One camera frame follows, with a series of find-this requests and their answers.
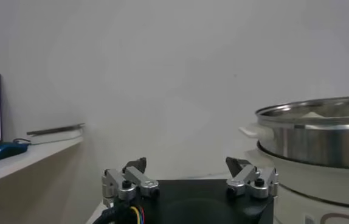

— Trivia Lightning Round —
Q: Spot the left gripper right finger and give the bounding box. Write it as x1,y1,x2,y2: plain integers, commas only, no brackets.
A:
225,156,280,200

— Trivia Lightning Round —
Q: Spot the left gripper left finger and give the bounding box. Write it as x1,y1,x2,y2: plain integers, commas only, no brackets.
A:
101,156,161,208

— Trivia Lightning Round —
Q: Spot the white steamed baozi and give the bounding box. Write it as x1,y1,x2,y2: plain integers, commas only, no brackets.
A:
300,111,327,119

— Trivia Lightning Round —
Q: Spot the stainless steel steamer basket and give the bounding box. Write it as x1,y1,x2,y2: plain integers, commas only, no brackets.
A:
255,96,349,170

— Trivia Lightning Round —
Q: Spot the white electric cooker pot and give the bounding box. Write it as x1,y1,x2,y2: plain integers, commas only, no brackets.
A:
239,123,349,224

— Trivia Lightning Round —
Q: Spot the white flat box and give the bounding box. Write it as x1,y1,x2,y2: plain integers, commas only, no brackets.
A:
30,129,84,144

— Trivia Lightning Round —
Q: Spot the black flat hard drive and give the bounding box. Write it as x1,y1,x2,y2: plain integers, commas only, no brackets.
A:
26,122,86,136

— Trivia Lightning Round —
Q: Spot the white laptop desk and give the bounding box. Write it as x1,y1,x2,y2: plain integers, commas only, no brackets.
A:
0,133,84,186

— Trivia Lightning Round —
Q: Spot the blue computer mouse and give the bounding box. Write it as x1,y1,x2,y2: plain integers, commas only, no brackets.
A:
0,142,29,164

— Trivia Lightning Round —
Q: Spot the coloured wire bundle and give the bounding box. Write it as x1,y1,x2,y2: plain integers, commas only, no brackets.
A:
128,205,147,224

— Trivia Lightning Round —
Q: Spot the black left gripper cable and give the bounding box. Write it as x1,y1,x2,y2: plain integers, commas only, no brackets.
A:
92,197,126,224

